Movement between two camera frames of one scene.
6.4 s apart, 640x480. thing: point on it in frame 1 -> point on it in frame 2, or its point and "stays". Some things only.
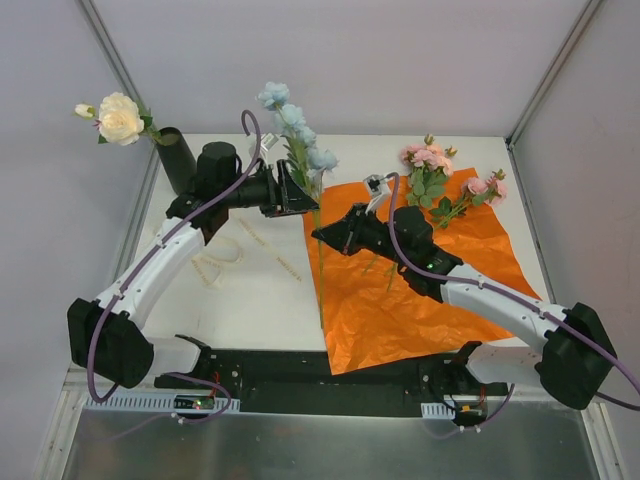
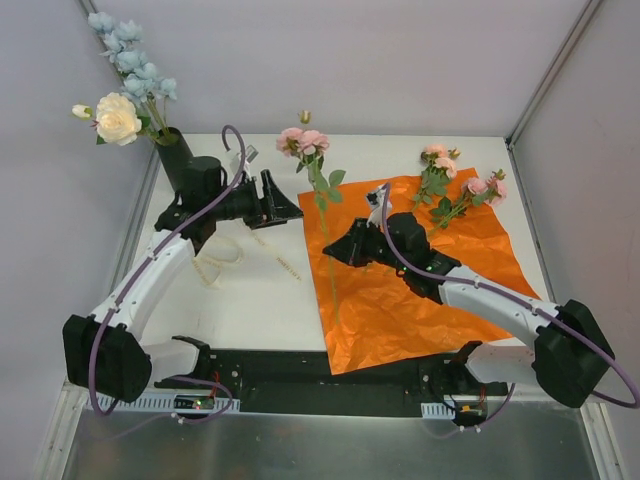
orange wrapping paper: x=368 y=309 stays
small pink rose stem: x=474 y=191 stays
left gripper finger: x=292 y=196 -> x=276 y=207
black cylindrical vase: x=179 y=161 stays
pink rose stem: x=428 y=165 -> x=307 y=142
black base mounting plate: x=300 y=382 stays
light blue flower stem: x=307 y=162 -> x=141 y=80
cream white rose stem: x=118 y=118 stays
